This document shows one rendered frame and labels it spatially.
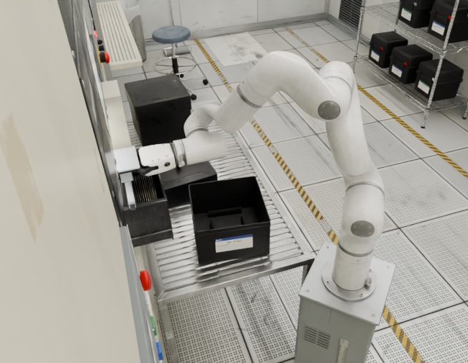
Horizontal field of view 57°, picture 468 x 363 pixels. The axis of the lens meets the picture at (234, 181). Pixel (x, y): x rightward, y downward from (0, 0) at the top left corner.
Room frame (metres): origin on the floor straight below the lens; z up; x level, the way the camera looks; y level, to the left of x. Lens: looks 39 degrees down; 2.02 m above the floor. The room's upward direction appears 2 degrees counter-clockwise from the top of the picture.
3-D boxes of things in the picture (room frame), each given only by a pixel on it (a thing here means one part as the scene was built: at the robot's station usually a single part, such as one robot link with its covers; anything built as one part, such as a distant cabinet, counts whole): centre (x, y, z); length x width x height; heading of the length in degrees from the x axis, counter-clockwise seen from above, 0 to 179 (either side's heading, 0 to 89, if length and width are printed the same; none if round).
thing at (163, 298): (1.64, 0.18, 0.38); 1.30 x 0.60 x 0.76; 16
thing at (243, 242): (1.24, 0.03, 0.85); 0.28 x 0.28 x 0.17; 8
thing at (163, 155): (1.10, 0.23, 1.25); 0.11 x 0.10 x 0.07; 106
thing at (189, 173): (1.59, 0.26, 0.83); 0.29 x 0.29 x 0.13; 23
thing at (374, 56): (4.13, -1.57, 0.31); 0.30 x 0.28 x 0.26; 14
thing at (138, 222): (1.07, 0.33, 1.11); 0.24 x 0.20 x 0.32; 16
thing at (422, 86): (3.43, -1.79, 0.31); 0.30 x 0.28 x 0.26; 14
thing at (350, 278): (0.99, -0.40, 0.85); 0.19 x 0.19 x 0.18
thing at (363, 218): (0.96, -0.39, 1.07); 0.19 x 0.12 x 0.24; 163
